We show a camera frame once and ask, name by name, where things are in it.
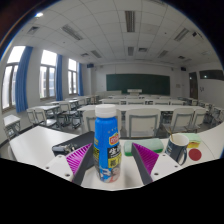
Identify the dark brown door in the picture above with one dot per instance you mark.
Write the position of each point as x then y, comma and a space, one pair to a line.
193, 86

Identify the green chalkboard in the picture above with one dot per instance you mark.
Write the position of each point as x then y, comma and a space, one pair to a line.
138, 84

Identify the black wall speaker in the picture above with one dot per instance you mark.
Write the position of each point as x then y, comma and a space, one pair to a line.
90, 65
183, 68

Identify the large window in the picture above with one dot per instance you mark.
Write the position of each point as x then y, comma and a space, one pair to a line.
72, 78
8, 83
47, 76

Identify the bunch of keys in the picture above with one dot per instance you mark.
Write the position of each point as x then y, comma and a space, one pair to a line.
66, 148

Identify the dark blue mug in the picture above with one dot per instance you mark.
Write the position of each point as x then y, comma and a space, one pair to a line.
176, 148

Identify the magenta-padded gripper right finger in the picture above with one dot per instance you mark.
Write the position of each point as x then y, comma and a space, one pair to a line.
146, 158

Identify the group of white classroom desks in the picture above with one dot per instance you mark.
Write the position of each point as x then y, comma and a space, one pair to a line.
150, 107

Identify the blue drink bottle white cap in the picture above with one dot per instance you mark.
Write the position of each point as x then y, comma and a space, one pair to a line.
106, 140

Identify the blue curtain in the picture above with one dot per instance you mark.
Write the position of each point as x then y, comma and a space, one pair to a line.
81, 80
59, 78
23, 80

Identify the flat round red coaster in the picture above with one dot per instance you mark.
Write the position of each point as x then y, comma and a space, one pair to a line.
195, 154

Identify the wooden stick in mug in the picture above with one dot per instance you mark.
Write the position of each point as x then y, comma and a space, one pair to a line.
171, 135

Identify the green sponge block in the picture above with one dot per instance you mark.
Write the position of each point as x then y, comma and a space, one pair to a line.
143, 146

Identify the group of white classroom chairs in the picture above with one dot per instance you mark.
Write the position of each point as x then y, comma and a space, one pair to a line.
142, 121

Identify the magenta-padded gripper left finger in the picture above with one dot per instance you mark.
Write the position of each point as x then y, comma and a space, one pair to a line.
78, 159

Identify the group of ceiling lights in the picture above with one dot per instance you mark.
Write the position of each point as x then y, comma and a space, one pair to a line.
130, 20

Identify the ceiling projector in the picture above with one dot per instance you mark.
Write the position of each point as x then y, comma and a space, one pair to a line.
196, 35

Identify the dark high wall window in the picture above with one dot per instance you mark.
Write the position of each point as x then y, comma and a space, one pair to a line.
211, 75

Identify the white lectern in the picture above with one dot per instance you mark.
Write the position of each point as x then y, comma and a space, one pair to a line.
134, 91

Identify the black laptop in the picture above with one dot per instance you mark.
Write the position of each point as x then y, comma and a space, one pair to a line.
81, 140

